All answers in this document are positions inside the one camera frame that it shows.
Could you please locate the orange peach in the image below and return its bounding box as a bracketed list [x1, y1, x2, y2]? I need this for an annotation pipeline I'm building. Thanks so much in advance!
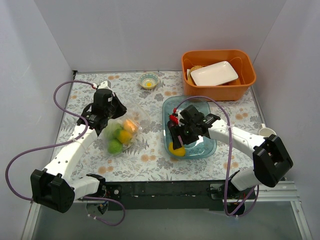
[123, 119, 139, 134]

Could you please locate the green cabbage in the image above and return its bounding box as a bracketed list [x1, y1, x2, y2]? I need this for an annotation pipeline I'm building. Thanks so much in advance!
[104, 122, 123, 140]

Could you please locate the yellow lemon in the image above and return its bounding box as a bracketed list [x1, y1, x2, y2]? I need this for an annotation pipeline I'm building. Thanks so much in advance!
[168, 142, 186, 157]

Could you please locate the clear zip top bag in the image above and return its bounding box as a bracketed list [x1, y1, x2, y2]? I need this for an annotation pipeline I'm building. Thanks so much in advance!
[101, 102, 151, 157]

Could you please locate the orange green mango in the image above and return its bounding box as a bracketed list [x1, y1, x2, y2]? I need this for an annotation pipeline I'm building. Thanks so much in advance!
[116, 129, 133, 145]

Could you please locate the light green bumpy fruit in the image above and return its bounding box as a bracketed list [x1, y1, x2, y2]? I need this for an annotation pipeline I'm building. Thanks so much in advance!
[107, 139, 123, 155]

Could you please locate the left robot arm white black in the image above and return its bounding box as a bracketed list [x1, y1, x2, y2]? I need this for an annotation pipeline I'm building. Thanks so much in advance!
[30, 81, 127, 213]

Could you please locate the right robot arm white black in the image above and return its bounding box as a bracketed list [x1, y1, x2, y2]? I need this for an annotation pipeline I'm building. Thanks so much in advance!
[167, 105, 294, 199]

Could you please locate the red chili pepper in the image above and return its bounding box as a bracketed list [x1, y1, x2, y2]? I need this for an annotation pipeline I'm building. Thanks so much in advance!
[169, 114, 179, 125]

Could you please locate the clear blue plastic tray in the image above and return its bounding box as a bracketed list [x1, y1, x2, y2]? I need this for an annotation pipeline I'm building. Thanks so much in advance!
[162, 95, 217, 160]

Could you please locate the floral table mat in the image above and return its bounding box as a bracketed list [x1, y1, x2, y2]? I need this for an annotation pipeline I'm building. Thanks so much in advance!
[58, 71, 253, 182]

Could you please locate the small patterned bowl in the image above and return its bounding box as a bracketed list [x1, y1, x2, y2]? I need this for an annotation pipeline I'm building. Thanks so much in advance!
[138, 72, 160, 90]

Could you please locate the white rectangular plate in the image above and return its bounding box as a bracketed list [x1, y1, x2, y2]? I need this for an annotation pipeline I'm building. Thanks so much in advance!
[191, 61, 239, 87]

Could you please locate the white cup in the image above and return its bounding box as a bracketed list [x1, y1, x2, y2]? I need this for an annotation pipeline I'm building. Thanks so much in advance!
[258, 123, 276, 137]

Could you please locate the orange plastic bin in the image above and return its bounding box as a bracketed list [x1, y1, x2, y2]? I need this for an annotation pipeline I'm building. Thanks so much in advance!
[181, 49, 257, 101]

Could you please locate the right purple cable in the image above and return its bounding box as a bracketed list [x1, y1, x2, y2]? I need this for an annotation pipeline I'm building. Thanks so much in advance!
[172, 96, 260, 218]

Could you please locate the purple cable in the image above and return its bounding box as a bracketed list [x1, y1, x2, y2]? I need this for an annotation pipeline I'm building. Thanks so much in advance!
[172, 96, 260, 218]
[5, 81, 126, 227]

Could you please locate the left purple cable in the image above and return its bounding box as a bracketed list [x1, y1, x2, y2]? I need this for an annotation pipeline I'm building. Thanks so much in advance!
[5, 81, 126, 227]

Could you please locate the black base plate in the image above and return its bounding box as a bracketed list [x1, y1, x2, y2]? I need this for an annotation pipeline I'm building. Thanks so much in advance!
[77, 180, 258, 212]

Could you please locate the aluminium frame rail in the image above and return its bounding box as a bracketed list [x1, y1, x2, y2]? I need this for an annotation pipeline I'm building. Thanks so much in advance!
[31, 176, 300, 208]

